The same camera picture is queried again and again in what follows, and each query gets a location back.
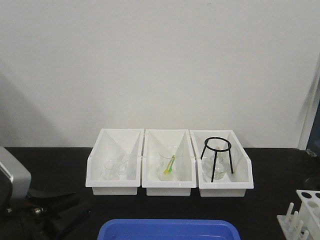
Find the clear glass flask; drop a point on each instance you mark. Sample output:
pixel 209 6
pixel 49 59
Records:
pixel 214 165

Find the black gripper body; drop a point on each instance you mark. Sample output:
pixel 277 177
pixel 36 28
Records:
pixel 43 216

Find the blue-grey pegboard drying rack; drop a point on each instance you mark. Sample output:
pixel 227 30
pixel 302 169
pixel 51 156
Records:
pixel 313 144

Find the blue plastic tray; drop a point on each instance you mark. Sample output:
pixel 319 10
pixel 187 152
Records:
pixel 167 229

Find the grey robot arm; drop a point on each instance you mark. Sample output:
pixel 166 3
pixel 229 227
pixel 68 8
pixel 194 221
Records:
pixel 15 179

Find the white test tube rack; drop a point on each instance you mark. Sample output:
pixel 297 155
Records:
pixel 303 224

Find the right white storage bin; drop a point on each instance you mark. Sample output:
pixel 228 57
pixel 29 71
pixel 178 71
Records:
pixel 232 185

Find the clear glass beaker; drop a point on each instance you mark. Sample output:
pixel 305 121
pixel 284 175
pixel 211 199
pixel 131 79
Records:
pixel 165 155

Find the white storage bin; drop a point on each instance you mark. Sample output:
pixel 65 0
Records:
pixel 232 185
pixel 154 140
pixel 110 143

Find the yellow plastic spatula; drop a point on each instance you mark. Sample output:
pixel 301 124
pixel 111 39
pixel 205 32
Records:
pixel 166 170

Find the left white storage bin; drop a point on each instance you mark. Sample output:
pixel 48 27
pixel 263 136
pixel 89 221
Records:
pixel 110 143

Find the middle white storage bin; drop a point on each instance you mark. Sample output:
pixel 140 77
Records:
pixel 154 140

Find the green plastic spatula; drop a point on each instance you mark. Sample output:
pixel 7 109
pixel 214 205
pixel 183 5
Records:
pixel 171 164

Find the small clear glassware pile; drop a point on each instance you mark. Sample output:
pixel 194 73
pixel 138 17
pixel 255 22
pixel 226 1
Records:
pixel 117 169

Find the black metal tripod stand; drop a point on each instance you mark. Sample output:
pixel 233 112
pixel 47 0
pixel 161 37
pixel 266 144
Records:
pixel 218 144

